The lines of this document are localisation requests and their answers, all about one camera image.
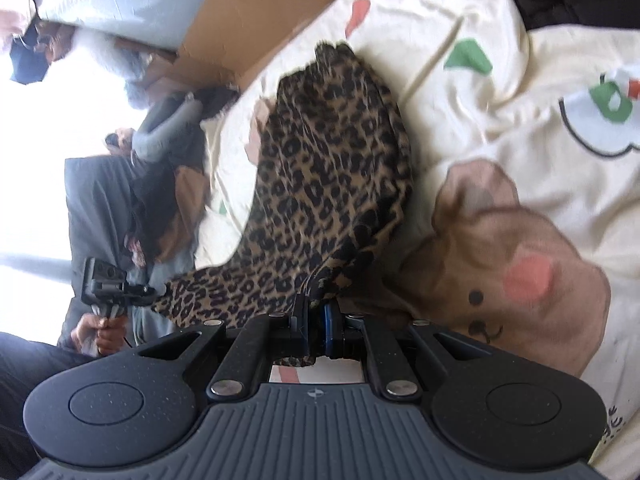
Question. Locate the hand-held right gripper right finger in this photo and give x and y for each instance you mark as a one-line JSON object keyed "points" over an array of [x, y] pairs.
{"points": [[328, 327]]}

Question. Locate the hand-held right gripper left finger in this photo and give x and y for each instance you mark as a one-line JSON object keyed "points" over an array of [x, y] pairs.
{"points": [[300, 322]]}

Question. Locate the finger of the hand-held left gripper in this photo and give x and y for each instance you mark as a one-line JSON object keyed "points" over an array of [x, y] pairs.
{"points": [[147, 295]]}

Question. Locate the leopard print pants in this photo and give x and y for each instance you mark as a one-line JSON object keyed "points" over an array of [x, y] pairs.
{"points": [[320, 160]]}

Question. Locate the person's left hand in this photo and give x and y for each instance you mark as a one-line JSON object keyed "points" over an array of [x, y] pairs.
{"points": [[100, 335]]}

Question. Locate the grey green garment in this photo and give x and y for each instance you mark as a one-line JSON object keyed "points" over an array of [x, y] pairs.
{"points": [[150, 320]]}

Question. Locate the small floral cloth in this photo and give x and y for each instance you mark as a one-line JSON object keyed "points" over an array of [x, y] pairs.
{"points": [[135, 250]]}

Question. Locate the dark grey pillow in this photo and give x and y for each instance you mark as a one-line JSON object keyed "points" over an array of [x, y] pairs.
{"points": [[95, 210]]}

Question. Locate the black garment pile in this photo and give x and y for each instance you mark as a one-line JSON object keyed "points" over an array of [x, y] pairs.
{"points": [[150, 200]]}

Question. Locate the brown garment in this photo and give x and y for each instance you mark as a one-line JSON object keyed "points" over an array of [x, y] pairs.
{"points": [[187, 195]]}

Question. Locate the person's dark trousers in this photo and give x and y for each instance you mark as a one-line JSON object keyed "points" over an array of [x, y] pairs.
{"points": [[30, 375]]}

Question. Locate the grey neck pillow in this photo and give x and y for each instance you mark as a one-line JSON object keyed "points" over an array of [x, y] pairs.
{"points": [[165, 132]]}

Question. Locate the black object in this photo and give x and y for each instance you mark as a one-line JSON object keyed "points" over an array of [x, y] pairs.
{"points": [[27, 62]]}

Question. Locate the cream bear print bed sheet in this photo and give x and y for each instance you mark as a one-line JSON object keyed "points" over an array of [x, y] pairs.
{"points": [[500, 110]]}

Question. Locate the brown cardboard sheet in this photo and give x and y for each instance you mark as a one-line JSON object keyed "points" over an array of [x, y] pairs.
{"points": [[250, 10]]}

